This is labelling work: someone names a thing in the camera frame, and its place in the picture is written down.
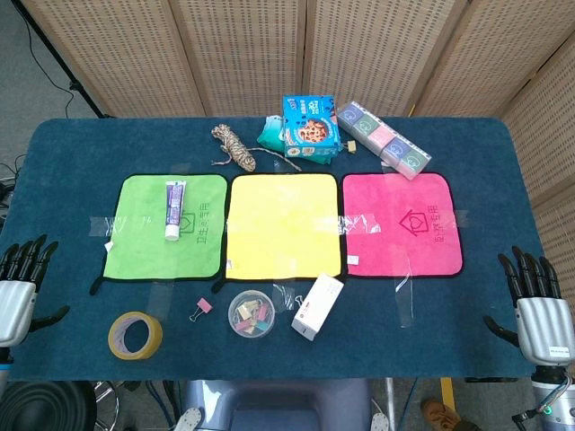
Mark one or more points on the white cardboard box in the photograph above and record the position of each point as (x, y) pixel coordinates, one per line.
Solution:
(316, 305)

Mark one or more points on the teal green wipes pack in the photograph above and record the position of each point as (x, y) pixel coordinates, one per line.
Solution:
(269, 134)

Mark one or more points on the dark blue tablecloth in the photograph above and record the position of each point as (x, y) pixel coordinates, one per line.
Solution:
(485, 148)

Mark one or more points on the pink binder clip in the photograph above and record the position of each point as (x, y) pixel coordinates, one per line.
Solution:
(203, 307)

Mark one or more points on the clear tub of binder clips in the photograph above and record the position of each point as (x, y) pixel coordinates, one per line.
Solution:
(250, 313)

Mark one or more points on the pink microfiber cloth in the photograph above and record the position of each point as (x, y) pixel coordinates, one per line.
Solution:
(395, 251)

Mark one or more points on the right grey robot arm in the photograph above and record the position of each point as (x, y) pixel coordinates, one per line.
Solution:
(557, 399)

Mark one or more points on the blue cookie box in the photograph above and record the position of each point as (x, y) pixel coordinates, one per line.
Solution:
(310, 125)

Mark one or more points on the woven folding screen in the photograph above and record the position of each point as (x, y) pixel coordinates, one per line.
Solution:
(251, 49)

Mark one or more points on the clear tape strip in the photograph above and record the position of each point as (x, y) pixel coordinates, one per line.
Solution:
(101, 226)
(404, 301)
(359, 223)
(159, 301)

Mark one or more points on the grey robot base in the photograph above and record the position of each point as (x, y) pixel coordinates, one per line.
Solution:
(278, 406)

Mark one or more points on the black round drum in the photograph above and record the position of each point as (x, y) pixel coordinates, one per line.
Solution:
(45, 408)

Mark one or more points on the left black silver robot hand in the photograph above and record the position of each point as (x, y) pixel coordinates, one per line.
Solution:
(15, 310)

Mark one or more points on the yellow microfiber cloth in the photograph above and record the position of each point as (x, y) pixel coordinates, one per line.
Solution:
(283, 224)

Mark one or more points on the purple toothpaste tube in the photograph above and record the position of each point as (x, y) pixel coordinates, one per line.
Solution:
(175, 204)

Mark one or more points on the chrome stool frame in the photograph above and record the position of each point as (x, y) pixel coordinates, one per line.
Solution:
(107, 404)

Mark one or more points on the brown shoe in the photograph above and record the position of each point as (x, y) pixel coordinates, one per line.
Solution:
(442, 415)

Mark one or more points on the green microfiber cloth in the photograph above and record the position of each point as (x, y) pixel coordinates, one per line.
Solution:
(144, 251)

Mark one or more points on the small clear plastic bag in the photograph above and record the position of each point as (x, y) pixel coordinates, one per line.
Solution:
(287, 297)

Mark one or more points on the yellow packing tape roll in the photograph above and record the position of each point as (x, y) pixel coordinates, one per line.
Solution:
(155, 336)

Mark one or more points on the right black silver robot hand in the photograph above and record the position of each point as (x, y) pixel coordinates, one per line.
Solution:
(545, 328)

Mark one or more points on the black stand pole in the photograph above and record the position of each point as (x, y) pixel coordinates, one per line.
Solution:
(58, 63)

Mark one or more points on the small yellow tag block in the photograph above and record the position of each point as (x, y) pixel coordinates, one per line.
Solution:
(351, 146)

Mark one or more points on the clear multicolour tissue pack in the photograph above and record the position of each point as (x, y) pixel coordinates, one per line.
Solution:
(384, 137)

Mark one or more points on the brown white twine bundle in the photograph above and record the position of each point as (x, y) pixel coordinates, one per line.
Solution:
(236, 148)

